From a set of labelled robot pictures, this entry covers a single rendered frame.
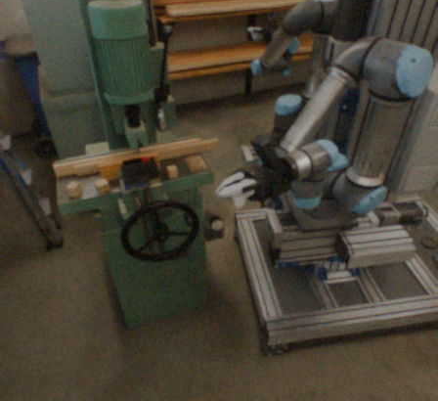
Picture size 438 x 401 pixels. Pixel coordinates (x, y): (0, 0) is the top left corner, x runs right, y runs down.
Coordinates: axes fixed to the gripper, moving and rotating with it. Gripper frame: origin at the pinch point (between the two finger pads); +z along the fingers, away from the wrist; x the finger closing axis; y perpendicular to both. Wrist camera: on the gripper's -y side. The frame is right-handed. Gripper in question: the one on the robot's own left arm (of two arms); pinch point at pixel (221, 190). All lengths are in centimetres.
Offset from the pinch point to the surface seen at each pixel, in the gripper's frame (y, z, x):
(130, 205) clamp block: 27, 7, 50
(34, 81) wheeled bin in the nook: 20, 4, 256
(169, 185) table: 29, -11, 56
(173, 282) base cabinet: 87, -8, 64
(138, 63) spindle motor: -18, -9, 59
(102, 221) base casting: 38, 16, 64
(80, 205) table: 28, 22, 64
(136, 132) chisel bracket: 8, -6, 66
